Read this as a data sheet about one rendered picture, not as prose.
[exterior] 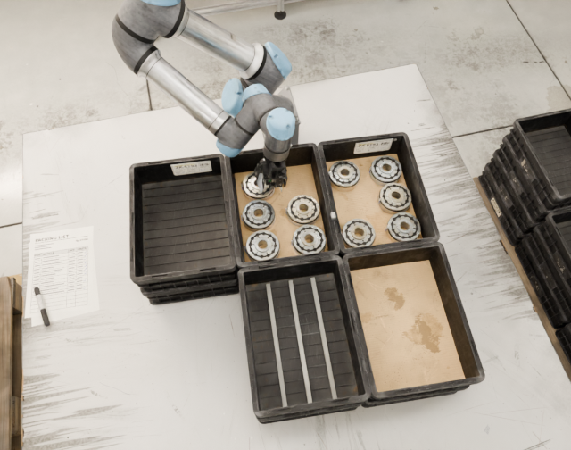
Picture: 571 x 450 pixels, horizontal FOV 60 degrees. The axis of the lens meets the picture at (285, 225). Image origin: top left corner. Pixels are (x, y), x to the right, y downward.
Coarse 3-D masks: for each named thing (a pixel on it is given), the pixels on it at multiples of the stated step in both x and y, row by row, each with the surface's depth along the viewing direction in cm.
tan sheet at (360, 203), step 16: (352, 160) 168; (368, 160) 168; (368, 176) 165; (336, 192) 162; (352, 192) 162; (368, 192) 162; (336, 208) 159; (352, 208) 159; (368, 208) 159; (384, 224) 156; (384, 240) 154
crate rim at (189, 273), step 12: (192, 156) 156; (204, 156) 156; (216, 156) 156; (132, 168) 154; (132, 180) 153; (132, 192) 151; (132, 204) 148; (228, 204) 148; (132, 216) 147; (228, 216) 146; (132, 228) 144; (228, 228) 144; (132, 240) 142; (228, 240) 143; (132, 252) 142; (132, 264) 139; (228, 264) 139; (132, 276) 137; (144, 276) 137; (168, 276) 137; (180, 276) 138; (192, 276) 139
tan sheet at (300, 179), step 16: (240, 176) 164; (288, 176) 164; (304, 176) 164; (240, 192) 162; (288, 192) 162; (304, 192) 162; (240, 208) 159; (288, 224) 156; (320, 224) 156; (288, 240) 154
